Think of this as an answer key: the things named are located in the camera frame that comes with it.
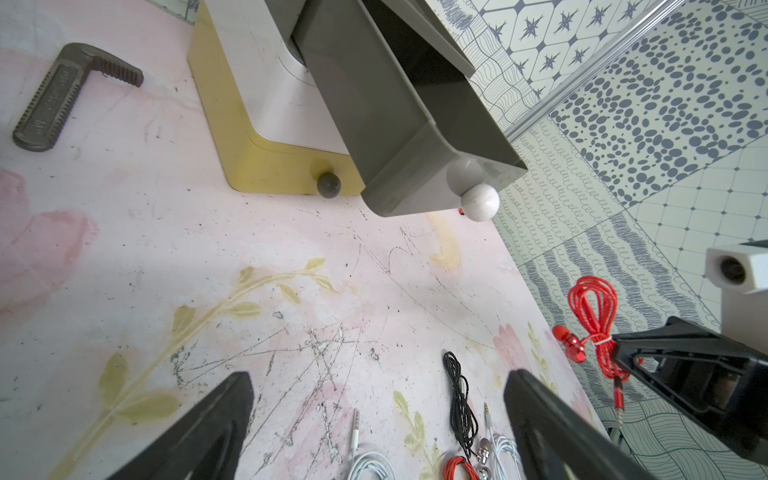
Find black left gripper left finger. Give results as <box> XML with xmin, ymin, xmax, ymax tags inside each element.
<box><xmin>111</xmin><ymin>371</ymin><xmax>254</xmax><ymax>479</ymax></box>

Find black earphones small bundle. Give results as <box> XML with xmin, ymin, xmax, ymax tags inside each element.
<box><xmin>442</xmin><ymin>351</ymin><xmax>479</xmax><ymax>460</ymax></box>

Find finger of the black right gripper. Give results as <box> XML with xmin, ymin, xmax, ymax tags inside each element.
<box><xmin>613</xmin><ymin>316</ymin><xmax>767</xmax><ymax>465</ymax></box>

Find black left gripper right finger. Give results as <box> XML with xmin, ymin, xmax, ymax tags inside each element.
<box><xmin>504</xmin><ymin>369</ymin><xmax>653</xmax><ymax>480</ymax></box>

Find yellow white drawer cabinet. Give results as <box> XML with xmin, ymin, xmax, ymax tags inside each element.
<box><xmin>187</xmin><ymin>1</ymin><xmax>364</xmax><ymax>198</ymax></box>

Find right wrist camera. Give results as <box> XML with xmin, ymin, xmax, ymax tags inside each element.
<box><xmin>705</xmin><ymin>240</ymin><xmax>768</xmax><ymax>354</ymax></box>

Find white earphones right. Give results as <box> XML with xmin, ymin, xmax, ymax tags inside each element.
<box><xmin>476</xmin><ymin>403</ymin><xmax>524</xmax><ymax>479</ymax></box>

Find white earphones middle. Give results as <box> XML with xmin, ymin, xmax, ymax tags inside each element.
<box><xmin>346</xmin><ymin>409</ymin><xmax>396</xmax><ymax>480</ymax></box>

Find white earphones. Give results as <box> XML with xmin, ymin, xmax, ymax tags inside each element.
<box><xmin>346</xmin><ymin>409</ymin><xmax>396</xmax><ymax>480</ymax></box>
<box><xmin>476</xmin><ymin>403</ymin><xmax>524</xmax><ymax>479</ymax></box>

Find grey top drawer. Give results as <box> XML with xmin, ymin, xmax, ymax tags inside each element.
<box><xmin>268</xmin><ymin>1</ymin><xmax>527</xmax><ymax>222</ymax></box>

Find dark grey hex wrench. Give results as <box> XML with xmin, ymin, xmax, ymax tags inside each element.
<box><xmin>12</xmin><ymin>43</ymin><xmax>144</xmax><ymax>152</ymax></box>

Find red earphones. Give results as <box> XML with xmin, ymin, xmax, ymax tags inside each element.
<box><xmin>443</xmin><ymin>456</ymin><xmax>480</xmax><ymax>480</ymax></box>
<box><xmin>552</xmin><ymin>276</ymin><xmax>630</xmax><ymax>433</ymax></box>

